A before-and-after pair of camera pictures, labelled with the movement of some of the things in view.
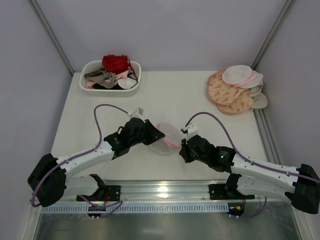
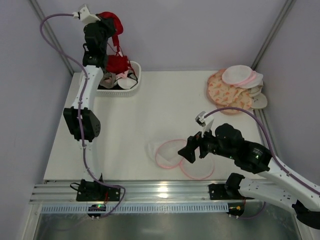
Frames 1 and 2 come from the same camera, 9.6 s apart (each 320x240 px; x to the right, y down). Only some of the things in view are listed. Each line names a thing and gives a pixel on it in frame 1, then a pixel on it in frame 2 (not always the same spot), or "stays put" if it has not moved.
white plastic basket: [87, 66] stays put
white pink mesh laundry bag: [172, 141] to [164, 153]
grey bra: [101, 76] stays put
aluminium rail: [175, 192] stays put
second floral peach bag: [241, 103] stays put
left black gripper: [149, 132] to [105, 21]
